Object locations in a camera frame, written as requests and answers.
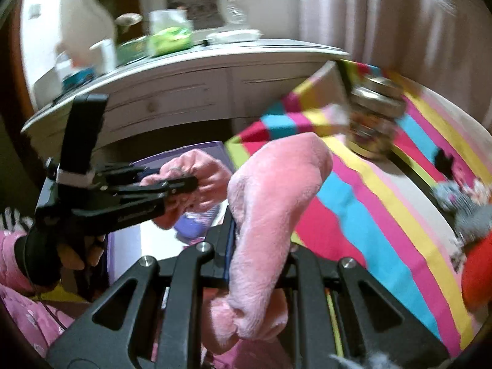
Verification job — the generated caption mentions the glass jar with gold lid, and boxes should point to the glass jar with gold lid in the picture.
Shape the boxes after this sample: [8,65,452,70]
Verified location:
[346,75,408,160]

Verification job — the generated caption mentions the white mushroom-shaped ornament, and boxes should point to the white mushroom-shaped ornament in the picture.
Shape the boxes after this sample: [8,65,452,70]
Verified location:
[115,13,144,28]

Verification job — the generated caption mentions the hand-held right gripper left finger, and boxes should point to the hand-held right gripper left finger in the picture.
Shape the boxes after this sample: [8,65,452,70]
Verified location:
[48,205,237,369]

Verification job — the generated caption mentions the person's left forearm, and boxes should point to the person's left forearm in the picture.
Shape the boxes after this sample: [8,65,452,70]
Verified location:
[0,230,27,293]

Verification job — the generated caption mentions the pink plush sock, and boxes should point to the pink plush sock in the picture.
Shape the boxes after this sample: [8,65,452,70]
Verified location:
[140,149,233,230]
[200,133,334,354]

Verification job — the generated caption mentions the purple white patterned sock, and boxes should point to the purple white patterned sock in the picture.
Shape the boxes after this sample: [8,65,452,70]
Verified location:
[176,205,218,240]

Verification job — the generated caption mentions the person's left hand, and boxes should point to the person's left hand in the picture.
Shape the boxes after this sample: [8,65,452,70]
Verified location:
[15,232,106,291]

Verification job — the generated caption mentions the white flat box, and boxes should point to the white flat box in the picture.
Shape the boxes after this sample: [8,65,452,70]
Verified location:
[206,29,263,46]

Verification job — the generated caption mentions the pale pink curtain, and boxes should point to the pale pink curtain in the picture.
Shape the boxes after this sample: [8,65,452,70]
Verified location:
[296,0,492,98]

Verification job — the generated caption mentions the grey sock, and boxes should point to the grey sock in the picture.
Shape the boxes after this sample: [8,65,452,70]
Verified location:
[455,204,492,247]

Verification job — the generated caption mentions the white cup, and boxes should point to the white cup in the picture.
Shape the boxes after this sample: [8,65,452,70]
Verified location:
[89,38,117,74]

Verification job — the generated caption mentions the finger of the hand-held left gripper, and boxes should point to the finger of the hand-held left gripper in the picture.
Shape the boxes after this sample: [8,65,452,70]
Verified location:
[100,162,163,186]
[115,176,201,201]

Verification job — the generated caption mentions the teal round container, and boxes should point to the teal round container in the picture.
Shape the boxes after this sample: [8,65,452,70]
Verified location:
[62,67,95,86]

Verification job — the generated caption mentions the white ornate mirror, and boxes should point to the white ornate mirror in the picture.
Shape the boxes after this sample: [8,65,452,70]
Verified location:
[59,0,304,62]

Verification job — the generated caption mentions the grey fluffy cloth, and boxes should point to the grey fluffy cloth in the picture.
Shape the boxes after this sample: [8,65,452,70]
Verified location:
[328,353,396,369]

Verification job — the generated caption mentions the pink pajama pants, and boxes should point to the pink pajama pants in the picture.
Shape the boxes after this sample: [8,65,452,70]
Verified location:
[0,282,296,369]

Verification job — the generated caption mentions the colourful striped blanket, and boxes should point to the colourful striped blanket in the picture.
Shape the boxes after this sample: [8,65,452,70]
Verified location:
[225,59,492,358]

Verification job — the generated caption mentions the purple storage box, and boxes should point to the purple storage box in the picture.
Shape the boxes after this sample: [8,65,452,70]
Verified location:
[105,141,235,308]

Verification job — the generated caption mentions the black white striped cloth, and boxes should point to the black white striped cloth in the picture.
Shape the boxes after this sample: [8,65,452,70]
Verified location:
[0,207,34,233]

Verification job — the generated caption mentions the white pink small cloth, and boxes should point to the white pink small cloth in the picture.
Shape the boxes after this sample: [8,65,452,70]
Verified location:
[471,179,492,205]

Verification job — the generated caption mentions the white dresser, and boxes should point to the white dresser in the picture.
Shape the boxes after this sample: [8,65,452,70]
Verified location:
[21,38,350,154]

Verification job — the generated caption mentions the clear plastic bottle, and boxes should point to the clear plastic bottle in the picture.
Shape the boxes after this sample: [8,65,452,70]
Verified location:
[221,0,247,26]

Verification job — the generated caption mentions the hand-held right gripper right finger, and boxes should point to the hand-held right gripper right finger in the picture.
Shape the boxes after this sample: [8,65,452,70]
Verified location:
[290,244,448,369]

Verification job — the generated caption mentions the black white houndstooth cloth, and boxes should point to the black white houndstooth cloth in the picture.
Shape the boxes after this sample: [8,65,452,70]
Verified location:
[434,181,471,212]

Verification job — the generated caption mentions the red soft cloth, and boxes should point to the red soft cloth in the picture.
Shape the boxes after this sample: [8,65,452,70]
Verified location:
[460,231,492,313]

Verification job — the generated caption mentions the green white plastic bag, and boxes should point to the green white plastic bag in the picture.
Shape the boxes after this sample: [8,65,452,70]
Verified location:
[148,10,194,58]

